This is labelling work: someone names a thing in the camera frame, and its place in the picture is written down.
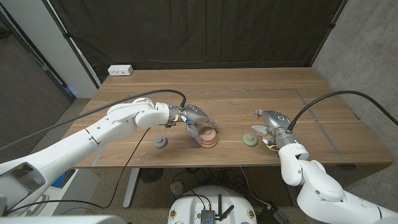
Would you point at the white table leg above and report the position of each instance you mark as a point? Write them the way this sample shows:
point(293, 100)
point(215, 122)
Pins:
point(130, 189)

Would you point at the grey router with black antennas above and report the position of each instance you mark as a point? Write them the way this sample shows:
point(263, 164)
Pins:
point(207, 216)

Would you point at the blue foot pedal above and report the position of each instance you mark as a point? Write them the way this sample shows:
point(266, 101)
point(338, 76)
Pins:
point(61, 180)

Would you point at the orange toy disc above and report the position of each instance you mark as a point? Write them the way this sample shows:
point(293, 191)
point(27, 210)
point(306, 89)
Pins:
point(209, 147)

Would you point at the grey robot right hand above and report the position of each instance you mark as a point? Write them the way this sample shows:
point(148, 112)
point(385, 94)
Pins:
point(280, 121)

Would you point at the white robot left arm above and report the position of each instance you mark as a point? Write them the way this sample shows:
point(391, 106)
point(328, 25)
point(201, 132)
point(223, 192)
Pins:
point(77, 146)

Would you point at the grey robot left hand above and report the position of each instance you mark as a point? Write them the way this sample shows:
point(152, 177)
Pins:
point(196, 115)

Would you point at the white robot torso edge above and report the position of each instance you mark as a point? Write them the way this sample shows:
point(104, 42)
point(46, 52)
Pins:
point(62, 221)

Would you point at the white floor platform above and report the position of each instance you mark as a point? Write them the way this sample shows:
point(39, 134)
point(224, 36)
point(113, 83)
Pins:
point(84, 189)

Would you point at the grey tape outline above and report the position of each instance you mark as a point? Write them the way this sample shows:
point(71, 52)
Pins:
point(248, 90)

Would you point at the white power strip box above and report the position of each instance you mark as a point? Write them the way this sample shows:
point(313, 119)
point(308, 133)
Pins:
point(120, 69)

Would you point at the green toy disc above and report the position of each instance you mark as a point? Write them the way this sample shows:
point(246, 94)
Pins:
point(249, 140)

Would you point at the black backdrop stand pole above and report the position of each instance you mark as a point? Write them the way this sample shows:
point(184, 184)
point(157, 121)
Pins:
point(66, 35)
point(332, 25)

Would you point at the grey toy disc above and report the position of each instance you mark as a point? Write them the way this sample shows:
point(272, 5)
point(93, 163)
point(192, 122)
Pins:
point(160, 142)

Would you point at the black power adapter box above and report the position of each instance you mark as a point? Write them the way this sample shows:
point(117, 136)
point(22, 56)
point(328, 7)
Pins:
point(270, 215)

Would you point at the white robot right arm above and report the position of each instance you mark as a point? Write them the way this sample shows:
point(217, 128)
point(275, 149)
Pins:
point(320, 189)

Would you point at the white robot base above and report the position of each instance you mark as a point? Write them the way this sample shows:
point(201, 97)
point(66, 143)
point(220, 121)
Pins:
point(192, 205)

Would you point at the round grey floor object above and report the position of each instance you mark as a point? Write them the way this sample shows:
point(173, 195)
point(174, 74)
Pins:
point(177, 188)

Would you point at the small black floor fan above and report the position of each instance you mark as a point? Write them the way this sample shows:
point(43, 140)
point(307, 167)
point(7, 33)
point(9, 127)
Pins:
point(150, 175)

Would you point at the black backdrop curtain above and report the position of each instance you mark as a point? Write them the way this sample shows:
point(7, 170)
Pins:
point(199, 31)

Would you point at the dusty pink toy disc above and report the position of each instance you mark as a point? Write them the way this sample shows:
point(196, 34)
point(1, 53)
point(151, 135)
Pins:
point(207, 135)

